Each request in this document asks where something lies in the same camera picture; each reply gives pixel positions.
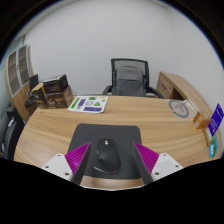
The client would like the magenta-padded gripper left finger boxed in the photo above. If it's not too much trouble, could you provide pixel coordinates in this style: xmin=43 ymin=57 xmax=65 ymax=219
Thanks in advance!
xmin=42 ymin=142 xmax=92 ymax=186

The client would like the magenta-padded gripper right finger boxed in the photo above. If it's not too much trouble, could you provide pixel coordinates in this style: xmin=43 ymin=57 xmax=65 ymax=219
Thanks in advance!
xmin=132 ymin=142 xmax=184 ymax=186

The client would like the black computer mouse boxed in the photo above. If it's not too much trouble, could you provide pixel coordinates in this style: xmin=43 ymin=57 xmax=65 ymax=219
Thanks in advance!
xmin=93 ymin=138 xmax=121 ymax=175

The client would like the dark grey mouse pad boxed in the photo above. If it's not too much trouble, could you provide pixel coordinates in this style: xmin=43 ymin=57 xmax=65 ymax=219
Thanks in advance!
xmin=67 ymin=123 xmax=143 ymax=180

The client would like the white printed leaflet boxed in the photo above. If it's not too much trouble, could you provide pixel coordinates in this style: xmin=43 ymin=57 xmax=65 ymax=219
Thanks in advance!
xmin=67 ymin=95 xmax=109 ymax=114

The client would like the brown printed cardboard box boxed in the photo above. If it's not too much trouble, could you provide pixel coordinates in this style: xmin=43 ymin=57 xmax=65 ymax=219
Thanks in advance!
xmin=43 ymin=85 xmax=74 ymax=109

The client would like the small blue packet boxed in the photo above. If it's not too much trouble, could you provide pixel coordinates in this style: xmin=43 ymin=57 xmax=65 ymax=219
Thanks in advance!
xmin=208 ymin=144 xmax=216 ymax=158

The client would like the small tan box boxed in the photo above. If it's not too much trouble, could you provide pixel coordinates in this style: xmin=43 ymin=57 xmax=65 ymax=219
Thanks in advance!
xmin=203 ymin=128 xmax=214 ymax=146

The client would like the orange-brown cardboard box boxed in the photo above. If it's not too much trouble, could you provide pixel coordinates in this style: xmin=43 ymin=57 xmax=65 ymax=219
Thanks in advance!
xmin=192 ymin=110 xmax=212 ymax=130

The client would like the green packet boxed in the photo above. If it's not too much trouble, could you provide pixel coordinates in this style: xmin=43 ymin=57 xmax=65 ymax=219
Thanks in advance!
xmin=209 ymin=134 xmax=220 ymax=158

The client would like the large black padded chair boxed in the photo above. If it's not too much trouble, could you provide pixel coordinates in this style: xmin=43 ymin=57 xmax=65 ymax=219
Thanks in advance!
xmin=0 ymin=104 xmax=26 ymax=161

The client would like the small dark cardboard box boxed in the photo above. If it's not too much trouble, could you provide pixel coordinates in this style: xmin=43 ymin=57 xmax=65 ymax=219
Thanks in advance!
xmin=31 ymin=83 xmax=48 ymax=109

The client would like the black printed box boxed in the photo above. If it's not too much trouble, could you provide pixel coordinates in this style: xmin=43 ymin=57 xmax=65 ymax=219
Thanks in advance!
xmin=42 ymin=73 xmax=69 ymax=94

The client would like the purple card package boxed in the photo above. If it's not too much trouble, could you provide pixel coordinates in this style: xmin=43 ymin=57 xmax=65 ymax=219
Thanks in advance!
xmin=207 ymin=103 xmax=224 ymax=137

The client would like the grey backpack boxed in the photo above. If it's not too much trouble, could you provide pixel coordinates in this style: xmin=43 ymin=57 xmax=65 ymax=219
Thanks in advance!
xmin=113 ymin=65 xmax=147 ymax=98

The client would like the wooden side desk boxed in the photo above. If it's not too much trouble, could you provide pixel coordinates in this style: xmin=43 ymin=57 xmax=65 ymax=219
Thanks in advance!
xmin=155 ymin=70 xmax=214 ymax=114

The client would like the black mesh office chair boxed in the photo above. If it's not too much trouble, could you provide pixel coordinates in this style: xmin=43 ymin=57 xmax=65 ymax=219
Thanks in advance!
xmin=101 ymin=58 xmax=166 ymax=99

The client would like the small black swivel chair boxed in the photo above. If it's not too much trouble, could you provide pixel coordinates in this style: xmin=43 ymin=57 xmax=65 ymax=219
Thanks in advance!
xmin=23 ymin=73 xmax=40 ymax=108

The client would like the wooden shelf unit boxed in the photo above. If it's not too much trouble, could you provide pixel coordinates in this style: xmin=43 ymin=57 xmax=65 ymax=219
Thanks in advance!
xmin=3 ymin=44 xmax=34 ymax=123

